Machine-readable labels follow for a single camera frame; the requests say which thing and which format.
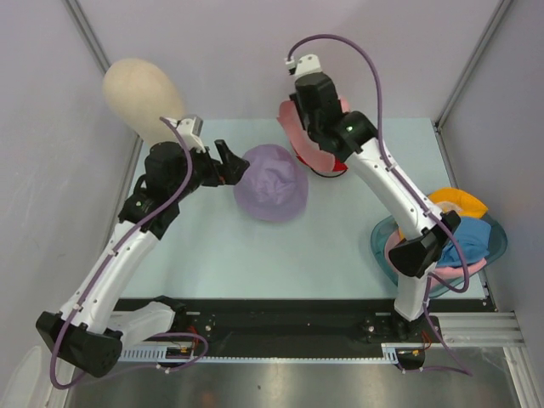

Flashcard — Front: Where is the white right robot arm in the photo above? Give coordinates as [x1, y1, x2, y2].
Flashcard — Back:
[290, 72, 460, 341]

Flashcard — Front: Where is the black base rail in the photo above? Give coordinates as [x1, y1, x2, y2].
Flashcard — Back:
[114, 298, 496, 362]

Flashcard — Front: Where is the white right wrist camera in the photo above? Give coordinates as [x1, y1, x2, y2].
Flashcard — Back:
[285, 54, 322, 79]

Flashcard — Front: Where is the blue hat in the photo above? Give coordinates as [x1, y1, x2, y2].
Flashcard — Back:
[437, 217, 491, 268]

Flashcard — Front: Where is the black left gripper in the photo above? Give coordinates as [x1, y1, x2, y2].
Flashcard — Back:
[169, 139, 248, 201]

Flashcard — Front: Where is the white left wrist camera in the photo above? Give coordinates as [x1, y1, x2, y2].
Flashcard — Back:
[165, 115, 206, 153]

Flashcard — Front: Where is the yellow hat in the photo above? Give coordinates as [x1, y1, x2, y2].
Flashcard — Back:
[394, 187, 489, 239]

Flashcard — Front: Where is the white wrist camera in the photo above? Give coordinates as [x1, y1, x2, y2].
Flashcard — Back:
[285, 54, 322, 79]
[165, 115, 206, 153]

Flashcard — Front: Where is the teal plastic basket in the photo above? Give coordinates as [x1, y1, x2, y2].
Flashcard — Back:
[371, 214, 507, 287]

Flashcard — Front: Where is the lilac bucket hat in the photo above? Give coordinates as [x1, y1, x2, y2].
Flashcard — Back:
[233, 144, 309, 223]

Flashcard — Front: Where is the red bucket hat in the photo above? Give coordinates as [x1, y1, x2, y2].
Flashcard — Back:
[296, 155, 348, 173]

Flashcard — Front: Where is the beige mannequin head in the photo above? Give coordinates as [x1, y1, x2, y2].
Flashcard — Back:
[102, 58, 185, 146]

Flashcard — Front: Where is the pink bucket hat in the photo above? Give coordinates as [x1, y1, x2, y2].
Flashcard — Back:
[276, 100, 341, 172]

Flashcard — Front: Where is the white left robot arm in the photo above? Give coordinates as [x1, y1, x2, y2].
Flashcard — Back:
[36, 140, 249, 389]

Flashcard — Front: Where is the black wire hat stand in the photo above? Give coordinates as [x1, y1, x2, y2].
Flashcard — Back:
[310, 168, 347, 179]

